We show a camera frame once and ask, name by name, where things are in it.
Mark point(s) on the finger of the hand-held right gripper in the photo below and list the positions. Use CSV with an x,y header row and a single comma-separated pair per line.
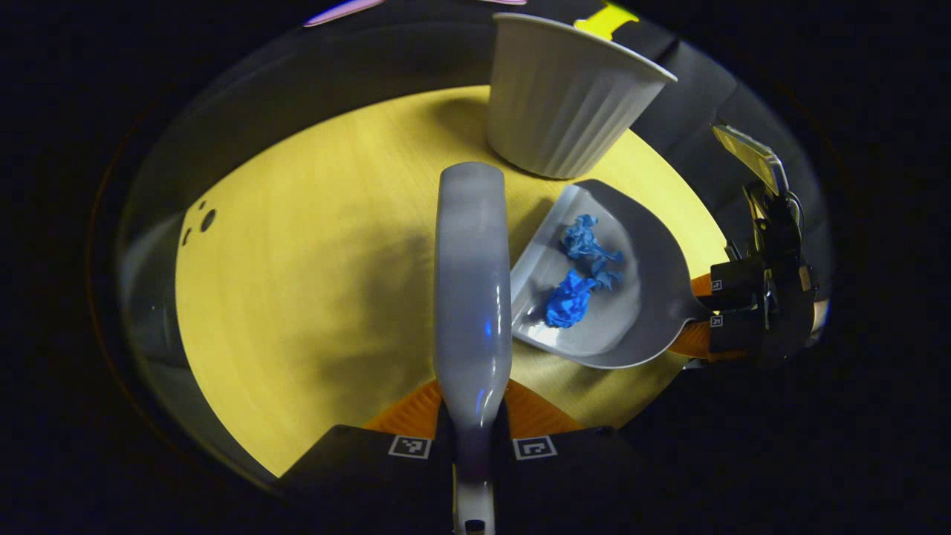
x,y
739,282
739,334

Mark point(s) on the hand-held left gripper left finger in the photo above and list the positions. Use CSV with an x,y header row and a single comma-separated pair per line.
x,y
356,468

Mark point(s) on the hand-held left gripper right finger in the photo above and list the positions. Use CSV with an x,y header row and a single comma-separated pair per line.
x,y
579,468

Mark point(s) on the grey plastic dustpan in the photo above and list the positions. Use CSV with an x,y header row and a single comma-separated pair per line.
x,y
646,297

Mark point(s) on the light blue paper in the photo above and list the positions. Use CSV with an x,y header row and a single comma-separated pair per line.
x,y
583,241

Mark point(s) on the dark blue paper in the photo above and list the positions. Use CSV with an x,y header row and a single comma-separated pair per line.
x,y
568,301

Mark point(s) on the small grey broom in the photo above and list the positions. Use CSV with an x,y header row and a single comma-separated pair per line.
x,y
472,282

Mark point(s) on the white ribbed garbage bin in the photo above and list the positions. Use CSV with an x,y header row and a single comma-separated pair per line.
x,y
565,104

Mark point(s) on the wooden desktop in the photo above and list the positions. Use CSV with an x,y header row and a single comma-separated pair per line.
x,y
297,297

